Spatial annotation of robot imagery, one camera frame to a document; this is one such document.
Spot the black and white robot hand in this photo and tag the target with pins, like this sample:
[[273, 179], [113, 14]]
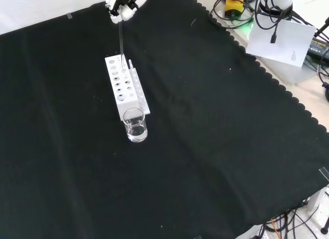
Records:
[[126, 11]]

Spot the clear glass rod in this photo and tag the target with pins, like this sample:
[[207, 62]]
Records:
[[121, 43]]

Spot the white test tube rack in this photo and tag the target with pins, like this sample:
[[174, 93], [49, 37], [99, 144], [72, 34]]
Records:
[[127, 101]]

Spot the clear tape strip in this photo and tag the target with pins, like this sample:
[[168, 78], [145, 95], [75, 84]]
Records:
[[69, 16], [324, 173]]

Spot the yellow stop button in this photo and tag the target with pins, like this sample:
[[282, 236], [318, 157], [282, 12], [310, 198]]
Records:
[[234, 6]]

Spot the glass beaker with water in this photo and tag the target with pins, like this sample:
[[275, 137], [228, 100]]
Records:
[[137, 132]]

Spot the black bench cloth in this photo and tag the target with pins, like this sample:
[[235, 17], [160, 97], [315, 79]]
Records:
[[205, 146]]

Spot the white paper sheet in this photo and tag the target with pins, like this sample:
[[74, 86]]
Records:
[[282, 48]]

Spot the pale base board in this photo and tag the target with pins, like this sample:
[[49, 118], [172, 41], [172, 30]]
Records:
[[290, 72]]

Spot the black power adapter yellow label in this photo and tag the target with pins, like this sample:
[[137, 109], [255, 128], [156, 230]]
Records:
[[318, 47]]

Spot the white bench frame leg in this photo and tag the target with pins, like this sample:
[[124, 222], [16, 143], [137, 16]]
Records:
[[317, 198]]

